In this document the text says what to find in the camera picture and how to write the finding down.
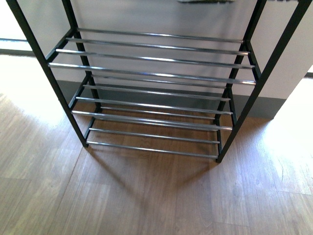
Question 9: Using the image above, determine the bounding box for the black metal shoe rack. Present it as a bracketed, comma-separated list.
[8, 0, 312, 163]

